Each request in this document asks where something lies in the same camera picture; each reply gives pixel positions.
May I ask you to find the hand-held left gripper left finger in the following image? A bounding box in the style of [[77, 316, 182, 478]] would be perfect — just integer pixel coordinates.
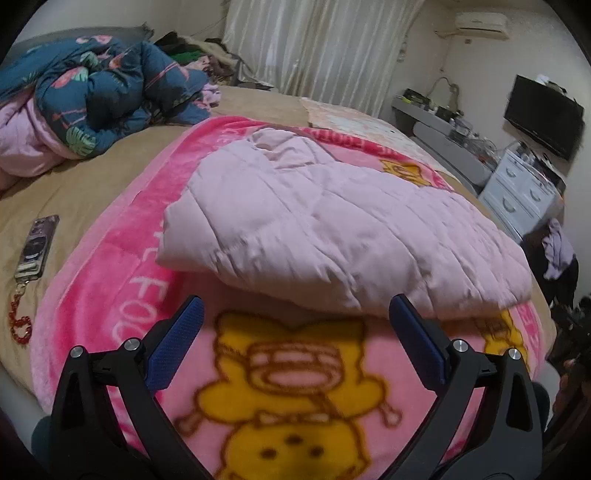
[[48, 294, 218, 480]]

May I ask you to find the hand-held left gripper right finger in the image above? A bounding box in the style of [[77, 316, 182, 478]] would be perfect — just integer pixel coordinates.
[[383, 293, 543, 480]]

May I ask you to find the pink quilted jacket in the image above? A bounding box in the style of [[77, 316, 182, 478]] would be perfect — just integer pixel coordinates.
[[156, 127, 536, 321]]

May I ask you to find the dark clothes heap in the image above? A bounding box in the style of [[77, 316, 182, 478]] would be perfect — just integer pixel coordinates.
[[522, 226, 580, 305]]

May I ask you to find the pile of mixed clothes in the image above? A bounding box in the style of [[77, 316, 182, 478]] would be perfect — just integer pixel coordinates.
[[154, 30, 241, 86]]

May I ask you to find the lavender cloth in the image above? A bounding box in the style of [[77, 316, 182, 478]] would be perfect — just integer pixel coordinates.
[[542, 218, 575, 281]]

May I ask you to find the pink printed fleece blanket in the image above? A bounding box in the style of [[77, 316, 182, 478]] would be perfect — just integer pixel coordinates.
[[30, 115, 548, 480]]

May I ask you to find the white drawer cabinet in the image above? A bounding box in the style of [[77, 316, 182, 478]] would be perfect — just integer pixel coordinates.
[[478, 148, 564, 241]]

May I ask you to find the dark teal cloth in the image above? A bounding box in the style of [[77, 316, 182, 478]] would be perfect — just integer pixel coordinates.
[[31, 414, 52, 464]]

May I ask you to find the phone in patterned case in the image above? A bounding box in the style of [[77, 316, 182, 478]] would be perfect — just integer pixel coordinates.
[[14, 215, 61, 281]]

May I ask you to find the grey shelf unit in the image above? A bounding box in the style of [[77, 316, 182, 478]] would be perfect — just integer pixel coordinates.
[[392, 95, 495, 185]]

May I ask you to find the black television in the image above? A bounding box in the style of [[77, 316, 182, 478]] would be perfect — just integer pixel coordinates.
[[503, 75, 585, 161]]

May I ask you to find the peach patterned blanket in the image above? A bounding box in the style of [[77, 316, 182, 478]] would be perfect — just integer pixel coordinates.
[[299, 96, 419, 139]]

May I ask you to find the lilac cloth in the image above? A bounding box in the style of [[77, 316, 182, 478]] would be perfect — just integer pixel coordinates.
[[201, 83, 222, 112]]

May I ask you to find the blue floral duvet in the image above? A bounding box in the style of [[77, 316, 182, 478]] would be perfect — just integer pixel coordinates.
[[0, 34, 213, 190]]

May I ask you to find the white pleated curtain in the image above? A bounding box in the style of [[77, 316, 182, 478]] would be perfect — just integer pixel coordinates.
[[222, 0, 426, 118]]

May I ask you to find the grey pillow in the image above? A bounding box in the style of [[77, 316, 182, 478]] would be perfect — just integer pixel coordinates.
[[11, 25, 155, 51]]

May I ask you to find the white air conditioner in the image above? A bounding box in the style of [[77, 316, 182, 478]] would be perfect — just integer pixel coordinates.
[[455, 11, 511, 35]]

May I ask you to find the red chain charm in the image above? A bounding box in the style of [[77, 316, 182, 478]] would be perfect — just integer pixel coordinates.
[[8, 281, 33, 346]]

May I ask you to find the clutter of cables and gadgets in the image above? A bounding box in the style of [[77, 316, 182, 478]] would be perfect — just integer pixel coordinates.
[[402, 88, 502, 162]]

